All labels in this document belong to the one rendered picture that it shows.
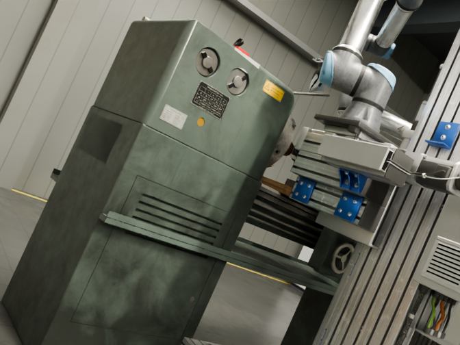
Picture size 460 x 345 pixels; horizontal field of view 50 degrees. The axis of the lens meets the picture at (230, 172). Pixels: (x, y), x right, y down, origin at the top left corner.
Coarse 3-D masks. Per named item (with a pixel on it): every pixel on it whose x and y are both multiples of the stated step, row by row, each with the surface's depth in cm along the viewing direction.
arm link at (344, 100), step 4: (340, 96) 214; (344, 96) 210; (348, 96) 209; (340, 100) 211; (344, 100) 209; (348, 100) 208; (340, 104) 210; (344, 104) 208; (348, 104) 207; (340, 108) 209; (344, 108) 207; (340, 112) 209
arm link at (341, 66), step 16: (368, 0) 176; (384, 0) 179; (352, 16) 178; (368, 16) 175; (352, 32) 174; (368, 32) 176; (336, 48) 174; (352, 48) 171; (336, 64) 170; (352, 64) 170; (320, 80) 175; (336, 80) 171; (352, 80) 170
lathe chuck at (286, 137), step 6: (288, 120) 216; (288, 126) 215; (294, 126) 218; (282, 132) 212; (288, 132) 215; (282, 138) 213; (288, 138) 215; (282, 144) 214; (288, 144) 216; (282, 150) 216; (276, 156) 216; (270, 162) 219
